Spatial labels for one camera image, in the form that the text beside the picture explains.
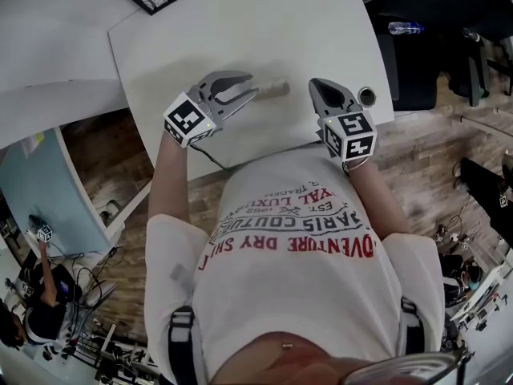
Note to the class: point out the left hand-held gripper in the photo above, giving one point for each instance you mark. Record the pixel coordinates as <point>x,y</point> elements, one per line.
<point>186,120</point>

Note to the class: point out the plastic water bottle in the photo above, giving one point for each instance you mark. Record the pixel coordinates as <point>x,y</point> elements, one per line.
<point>405,28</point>

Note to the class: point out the light blue desk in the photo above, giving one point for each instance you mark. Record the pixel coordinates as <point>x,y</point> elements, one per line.
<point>40,183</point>

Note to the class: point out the small clear bottle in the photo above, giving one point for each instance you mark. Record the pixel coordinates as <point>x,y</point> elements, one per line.
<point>472,35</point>

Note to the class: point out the white metal rack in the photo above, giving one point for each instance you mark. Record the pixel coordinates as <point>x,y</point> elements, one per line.
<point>481,301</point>

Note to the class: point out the white desk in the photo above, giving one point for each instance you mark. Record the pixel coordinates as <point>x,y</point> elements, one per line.
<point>260,26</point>

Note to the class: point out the person's left forearm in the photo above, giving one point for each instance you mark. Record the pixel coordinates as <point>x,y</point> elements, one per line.
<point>168,183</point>

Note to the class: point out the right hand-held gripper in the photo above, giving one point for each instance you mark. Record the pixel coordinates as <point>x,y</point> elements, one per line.
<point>348,134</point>

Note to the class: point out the person's white printed T-shirt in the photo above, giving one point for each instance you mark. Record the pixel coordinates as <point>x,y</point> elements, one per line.
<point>292,295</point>

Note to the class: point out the person's right forearm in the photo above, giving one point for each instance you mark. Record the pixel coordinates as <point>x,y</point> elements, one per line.
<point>380,199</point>

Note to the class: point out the paper sheet with yellow strip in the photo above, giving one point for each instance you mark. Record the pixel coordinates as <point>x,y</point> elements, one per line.
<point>32,144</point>

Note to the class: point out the small beige wooden block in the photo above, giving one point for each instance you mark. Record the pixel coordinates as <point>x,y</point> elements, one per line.
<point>274,94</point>

